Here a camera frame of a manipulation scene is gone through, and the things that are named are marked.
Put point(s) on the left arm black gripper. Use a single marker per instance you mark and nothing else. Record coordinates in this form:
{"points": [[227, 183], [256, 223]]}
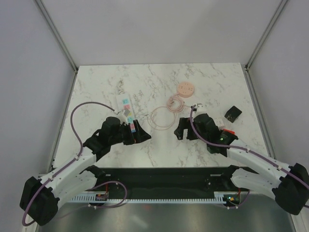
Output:
{"points": [[140, 136]]}

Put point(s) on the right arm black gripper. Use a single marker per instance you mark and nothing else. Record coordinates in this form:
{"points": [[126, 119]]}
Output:
{"points": [[184, 123]]}

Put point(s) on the white cube adapter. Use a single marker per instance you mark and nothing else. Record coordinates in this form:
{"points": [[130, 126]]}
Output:
{"points": [[219, 123]]}

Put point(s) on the white power strip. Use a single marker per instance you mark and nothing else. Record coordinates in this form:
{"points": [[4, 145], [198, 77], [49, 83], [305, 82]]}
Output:
{"points": [[124, 102]]}

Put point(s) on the dark green cube plug adapter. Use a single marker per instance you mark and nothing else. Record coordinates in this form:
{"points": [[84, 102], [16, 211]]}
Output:
{"points": [[213, 149]]}

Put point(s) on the red cube adapter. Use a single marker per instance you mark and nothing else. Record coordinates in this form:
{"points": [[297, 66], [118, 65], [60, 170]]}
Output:
{"points": [[229, 131]]}

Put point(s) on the black cube adapter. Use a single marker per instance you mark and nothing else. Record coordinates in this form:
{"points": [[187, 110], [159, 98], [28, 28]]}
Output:
{"points": [[232, 114]]}

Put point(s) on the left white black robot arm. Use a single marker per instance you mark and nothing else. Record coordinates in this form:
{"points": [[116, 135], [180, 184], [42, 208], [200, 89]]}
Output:
{"points": [[42, 197]]}

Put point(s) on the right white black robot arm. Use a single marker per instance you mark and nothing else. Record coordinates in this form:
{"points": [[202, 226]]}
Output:
{"points": [[287, 185]]}

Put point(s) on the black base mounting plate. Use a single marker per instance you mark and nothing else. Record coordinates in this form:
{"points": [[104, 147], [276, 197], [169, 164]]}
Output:
{"points": [[193, 179]]}

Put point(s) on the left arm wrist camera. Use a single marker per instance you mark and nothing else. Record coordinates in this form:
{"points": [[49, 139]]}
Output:
{"points": [[123, 115]]}

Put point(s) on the white slotted cable duct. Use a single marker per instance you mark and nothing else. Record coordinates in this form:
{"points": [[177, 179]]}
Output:
{"points": [[155, 196]]}

